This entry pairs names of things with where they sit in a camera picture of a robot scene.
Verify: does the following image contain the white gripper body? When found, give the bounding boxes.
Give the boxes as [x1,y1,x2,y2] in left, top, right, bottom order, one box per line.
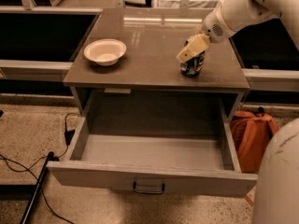
[202,6,237,43]

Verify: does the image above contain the blue pepsi can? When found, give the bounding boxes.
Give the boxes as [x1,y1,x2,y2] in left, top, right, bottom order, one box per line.
[180,51,205,77]

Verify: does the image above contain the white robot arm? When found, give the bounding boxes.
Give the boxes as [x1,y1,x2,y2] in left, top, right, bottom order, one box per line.
[177,0,299,224]

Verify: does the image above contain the grey cabinet with counter top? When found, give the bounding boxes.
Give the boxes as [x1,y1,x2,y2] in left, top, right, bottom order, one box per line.
[63,7,251,123]

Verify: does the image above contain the open grey top drawer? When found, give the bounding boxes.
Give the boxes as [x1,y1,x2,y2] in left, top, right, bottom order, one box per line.
[47,89,260,199]

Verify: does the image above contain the white paper bowl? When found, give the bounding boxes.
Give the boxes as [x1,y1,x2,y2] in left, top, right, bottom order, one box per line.
[83,39,126,66]

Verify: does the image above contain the orange backpack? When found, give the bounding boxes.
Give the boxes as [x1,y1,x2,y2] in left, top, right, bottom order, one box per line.
[230,107,278,173]

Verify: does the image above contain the black power adapter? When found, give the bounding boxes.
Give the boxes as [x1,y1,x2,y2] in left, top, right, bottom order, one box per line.
[64,130,75,146]

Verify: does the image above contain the black pole on floor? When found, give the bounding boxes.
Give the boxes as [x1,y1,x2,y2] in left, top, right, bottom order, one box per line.
[20,151,54,224]

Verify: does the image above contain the black metal drawer handle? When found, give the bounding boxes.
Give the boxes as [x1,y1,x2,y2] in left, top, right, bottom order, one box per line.
[133,181,165,195]

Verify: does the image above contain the black power cable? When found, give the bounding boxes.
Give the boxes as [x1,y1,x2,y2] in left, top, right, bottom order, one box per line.
[0,112,78,224]

